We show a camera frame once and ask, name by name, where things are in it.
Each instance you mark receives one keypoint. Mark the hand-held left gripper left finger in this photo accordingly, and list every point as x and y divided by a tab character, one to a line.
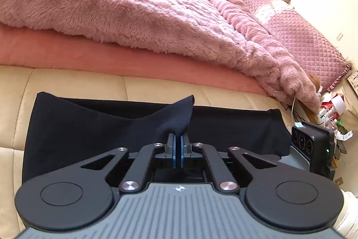
174	150

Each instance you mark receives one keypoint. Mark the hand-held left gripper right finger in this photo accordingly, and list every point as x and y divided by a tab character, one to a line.
183	150

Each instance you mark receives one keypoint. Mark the black pants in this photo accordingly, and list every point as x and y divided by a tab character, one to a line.
84	129

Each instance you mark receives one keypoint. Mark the small brown plush toy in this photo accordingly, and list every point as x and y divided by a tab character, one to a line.
315	82

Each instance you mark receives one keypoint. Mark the white power socket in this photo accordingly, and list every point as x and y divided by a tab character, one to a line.
353	80

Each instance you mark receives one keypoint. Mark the pink quilted headboard cover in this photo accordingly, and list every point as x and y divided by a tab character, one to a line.
302	40

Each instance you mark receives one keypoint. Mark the cream quilted bed mattress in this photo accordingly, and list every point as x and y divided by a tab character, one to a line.
84	86

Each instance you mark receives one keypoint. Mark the salmon pink bed sheet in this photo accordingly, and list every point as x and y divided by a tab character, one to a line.
84	57

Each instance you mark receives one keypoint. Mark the pink fluffy blanket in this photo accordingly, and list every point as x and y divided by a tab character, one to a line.
112	3

